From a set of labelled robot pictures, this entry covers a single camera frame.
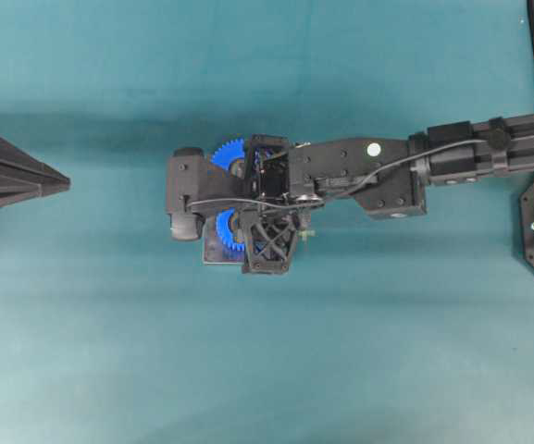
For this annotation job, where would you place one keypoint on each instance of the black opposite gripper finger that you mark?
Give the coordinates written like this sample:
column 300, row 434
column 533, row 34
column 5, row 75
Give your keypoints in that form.
column 11, row 156
column 14, row 195

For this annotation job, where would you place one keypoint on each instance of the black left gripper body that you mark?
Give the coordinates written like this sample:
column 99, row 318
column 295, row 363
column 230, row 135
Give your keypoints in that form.
column 272, row 220

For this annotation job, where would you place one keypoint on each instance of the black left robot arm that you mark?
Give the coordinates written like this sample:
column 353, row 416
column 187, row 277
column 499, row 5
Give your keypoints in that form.
column 388, row 177

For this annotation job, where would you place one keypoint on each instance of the blue plastic gear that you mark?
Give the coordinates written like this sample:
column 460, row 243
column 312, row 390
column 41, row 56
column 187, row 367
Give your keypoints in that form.
column 226, row 233
column 230, row 156

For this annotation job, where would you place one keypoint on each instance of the dark metal base block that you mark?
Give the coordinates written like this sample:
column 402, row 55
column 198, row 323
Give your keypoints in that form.
column 214, row 252

